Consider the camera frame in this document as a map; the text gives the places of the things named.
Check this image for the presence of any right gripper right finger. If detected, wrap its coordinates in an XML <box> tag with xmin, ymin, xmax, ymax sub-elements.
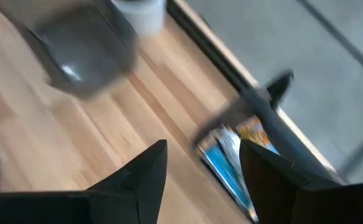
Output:
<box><xmin>238</xmin><ymin>139</ymin><xmax>363</xmax><ymax>224</ymax></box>

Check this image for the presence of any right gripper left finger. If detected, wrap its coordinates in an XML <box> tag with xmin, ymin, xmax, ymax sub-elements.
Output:
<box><xmin>0</xmin><ymin>139</ymin><xmax>169</xmax><ymax>224</ymax></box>

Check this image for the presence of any blue white granola bar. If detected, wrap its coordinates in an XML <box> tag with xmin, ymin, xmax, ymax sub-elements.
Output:
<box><xmin>199</xmin><ymin>136</ymin><xmax>260</xmax><ymax>223</ymax></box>

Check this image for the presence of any orange green granola bar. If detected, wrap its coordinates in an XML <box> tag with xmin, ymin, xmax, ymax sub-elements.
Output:
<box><xmin>235</xmin><ymin>116</ymin><xmax>281</xmax><ymax>156</ymax></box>

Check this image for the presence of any white silver granola bar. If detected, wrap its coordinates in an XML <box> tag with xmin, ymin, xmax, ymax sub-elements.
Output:
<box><xmin>215</xmin><ymin>126</ymin><xmax>251</xmax><ymax>190</ymax></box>

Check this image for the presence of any grey translucent plastic bin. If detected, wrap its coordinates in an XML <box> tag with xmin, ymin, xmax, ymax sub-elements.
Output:
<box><xmin>192</xmin><ymin>88</ymin><xmax>349</xmax><ymax>224</ymax></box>
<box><xmin>0</xmin><ymin>0</ymin><xmax>139</xmax><ymax>100</ymax></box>

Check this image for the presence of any black table clamp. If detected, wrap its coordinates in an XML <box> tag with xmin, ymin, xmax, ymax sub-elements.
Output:
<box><xmin>265</xmin><ymin>69</ymin><xmax>295</xmax><ymax>110</ymax></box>

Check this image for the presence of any white plant pot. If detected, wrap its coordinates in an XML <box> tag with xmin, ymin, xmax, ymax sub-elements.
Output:
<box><xmin>110</xmin><ymin>0</ymin><xmax>167</xmax><ymax>37</ymax></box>

